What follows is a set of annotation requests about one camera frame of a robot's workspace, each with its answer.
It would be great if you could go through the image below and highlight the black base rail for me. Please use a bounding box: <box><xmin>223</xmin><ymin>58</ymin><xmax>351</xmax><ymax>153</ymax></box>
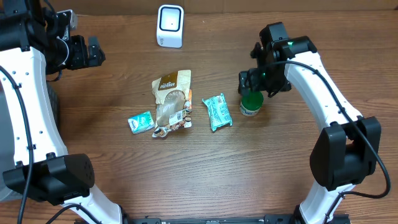
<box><xmin>129</xmin><ymin>215</ymin><xmax>293</xmax><ymax>224</ymax></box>

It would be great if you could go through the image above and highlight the white barcode scanner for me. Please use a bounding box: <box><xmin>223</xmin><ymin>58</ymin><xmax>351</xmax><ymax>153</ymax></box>
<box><xmin>156</xmin><ymin>4</ymin><xmax>184</xmax><ymax>49</ymax></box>

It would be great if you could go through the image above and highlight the brown snack pouch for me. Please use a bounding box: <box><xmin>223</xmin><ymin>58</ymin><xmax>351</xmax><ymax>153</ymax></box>
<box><xmin>152</xmin><ymin>70</ymin><xmax>192</xmax><ymax>138</ymax></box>

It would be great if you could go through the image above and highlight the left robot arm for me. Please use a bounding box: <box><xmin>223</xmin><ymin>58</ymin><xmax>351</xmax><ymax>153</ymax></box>
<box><xmin>1</xmin><ymin>0</ymin><xmax>129</xmax><ymax>223</ymax></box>

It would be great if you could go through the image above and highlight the small teal tissue pack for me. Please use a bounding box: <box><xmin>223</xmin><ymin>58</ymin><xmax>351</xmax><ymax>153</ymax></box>
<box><xmin>127</xmin><ymin>111</ymin><xmax>155</xmax><ymax>134</ymax></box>

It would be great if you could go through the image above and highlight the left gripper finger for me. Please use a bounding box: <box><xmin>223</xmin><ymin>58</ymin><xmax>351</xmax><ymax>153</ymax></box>
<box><xmin>88</xmin><ymin>36</ymin><xmax>100</xmax><ymax>49</ymax></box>
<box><xmin>88</xmin><ymin>46</ymin><xmax>106</xmax><ymax>67</ymax></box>

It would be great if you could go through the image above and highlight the teal snack bar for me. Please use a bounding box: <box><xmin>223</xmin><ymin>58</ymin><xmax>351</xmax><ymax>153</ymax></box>
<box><xmin>202</xmin><ymin>93</ymin><xmax>233</xmax><ymax>132</ymax></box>

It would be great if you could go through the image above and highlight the green capped white jar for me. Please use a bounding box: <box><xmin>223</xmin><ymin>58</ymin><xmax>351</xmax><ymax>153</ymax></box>
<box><xmin>239</xmin><ymin>91</ymin><xmax>264</xmax><ymax>116</ymax></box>

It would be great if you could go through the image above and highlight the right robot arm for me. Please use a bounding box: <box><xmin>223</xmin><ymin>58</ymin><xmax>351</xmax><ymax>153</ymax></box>
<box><xmin>238</xmin><ymin>22</ymin><xmax>382</xmax><ymax>223</ymax></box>

